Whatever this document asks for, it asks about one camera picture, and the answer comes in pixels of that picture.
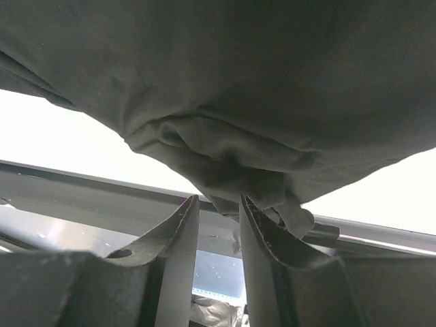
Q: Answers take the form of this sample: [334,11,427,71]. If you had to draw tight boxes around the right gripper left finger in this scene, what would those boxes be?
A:
[1,196,200,326]

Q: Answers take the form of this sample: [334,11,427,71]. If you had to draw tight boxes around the black t shirt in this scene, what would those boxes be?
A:
[1,1,435,238]

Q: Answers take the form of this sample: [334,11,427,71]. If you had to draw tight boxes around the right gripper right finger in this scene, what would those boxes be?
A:
[240,197,435,326]

